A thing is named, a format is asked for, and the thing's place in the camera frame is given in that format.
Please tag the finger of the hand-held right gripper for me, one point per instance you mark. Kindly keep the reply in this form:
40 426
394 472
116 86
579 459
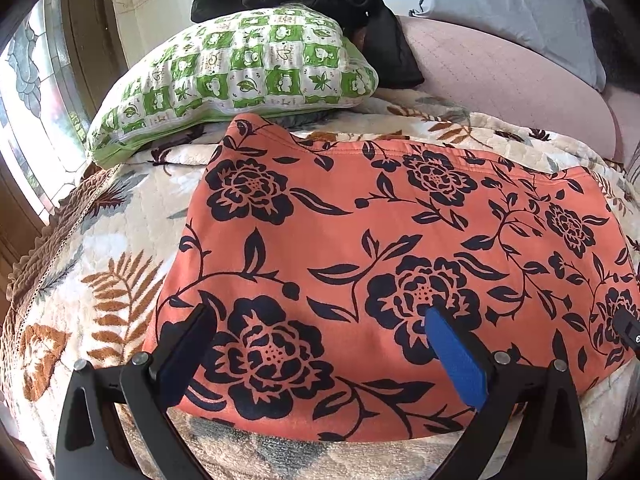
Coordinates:
629 330

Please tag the grey pillow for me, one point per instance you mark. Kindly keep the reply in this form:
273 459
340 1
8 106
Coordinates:
500 0

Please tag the leaf print blanket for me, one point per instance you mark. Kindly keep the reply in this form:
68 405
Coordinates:
100 260

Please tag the stained glass panel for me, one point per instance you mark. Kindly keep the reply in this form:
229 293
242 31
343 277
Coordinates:
30 85

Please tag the brown wooden door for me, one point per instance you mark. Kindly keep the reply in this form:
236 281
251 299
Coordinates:
85 20

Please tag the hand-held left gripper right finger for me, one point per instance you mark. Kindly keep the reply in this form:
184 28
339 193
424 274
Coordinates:
460 360

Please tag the dark fur garment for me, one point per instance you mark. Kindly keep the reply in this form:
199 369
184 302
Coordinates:
607 50

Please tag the green checked pillow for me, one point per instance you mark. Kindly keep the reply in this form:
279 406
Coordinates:
225 70

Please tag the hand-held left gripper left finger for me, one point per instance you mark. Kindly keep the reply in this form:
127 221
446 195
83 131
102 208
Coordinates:
190 350

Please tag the pink bolster cushion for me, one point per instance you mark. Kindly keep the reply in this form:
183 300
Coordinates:
500 85

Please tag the orange floral shirt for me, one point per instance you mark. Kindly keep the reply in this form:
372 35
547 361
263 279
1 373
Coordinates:
350 240

